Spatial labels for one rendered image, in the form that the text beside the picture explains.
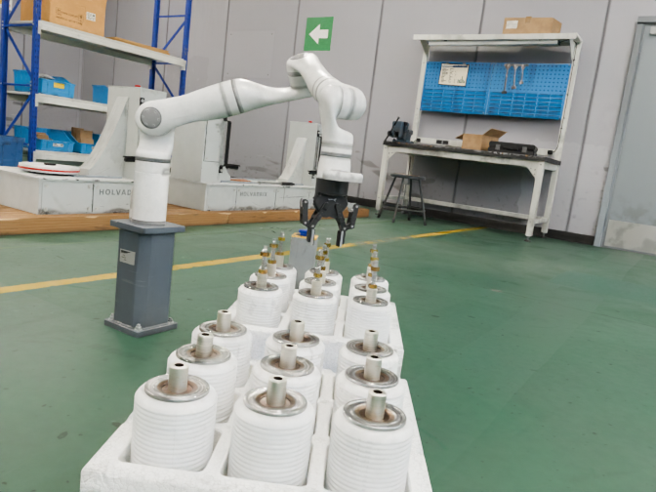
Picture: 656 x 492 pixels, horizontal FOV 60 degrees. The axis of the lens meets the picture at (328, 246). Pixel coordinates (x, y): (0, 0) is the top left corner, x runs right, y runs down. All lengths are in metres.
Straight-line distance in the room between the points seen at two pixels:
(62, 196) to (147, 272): 1.67
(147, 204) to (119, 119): 2.01
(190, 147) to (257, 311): 2.86
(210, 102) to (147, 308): 0.58
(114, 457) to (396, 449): 0.32
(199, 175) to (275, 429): 3.32
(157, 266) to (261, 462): 1.02
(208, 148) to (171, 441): 3.32
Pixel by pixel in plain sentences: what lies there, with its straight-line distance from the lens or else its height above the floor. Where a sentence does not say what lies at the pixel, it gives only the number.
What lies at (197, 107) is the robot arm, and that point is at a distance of 1.56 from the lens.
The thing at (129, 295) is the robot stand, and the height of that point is 0.11.
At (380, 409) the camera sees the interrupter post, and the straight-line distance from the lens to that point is 0.68.
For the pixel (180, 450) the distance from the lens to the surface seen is 0.70.
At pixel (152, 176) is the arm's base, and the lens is 1.59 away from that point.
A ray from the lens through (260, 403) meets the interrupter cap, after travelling 0.69.
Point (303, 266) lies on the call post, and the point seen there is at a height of 0.23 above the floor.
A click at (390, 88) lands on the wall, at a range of 6.81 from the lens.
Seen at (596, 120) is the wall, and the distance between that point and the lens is 6.08.
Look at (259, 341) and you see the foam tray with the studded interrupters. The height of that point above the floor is 0.16.
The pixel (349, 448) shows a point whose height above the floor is 0.23.
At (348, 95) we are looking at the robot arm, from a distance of 1.27.
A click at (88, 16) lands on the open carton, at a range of 6.58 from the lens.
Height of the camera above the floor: 0.55
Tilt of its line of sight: 9 degrees down
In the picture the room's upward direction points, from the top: 7 degrees clockwise
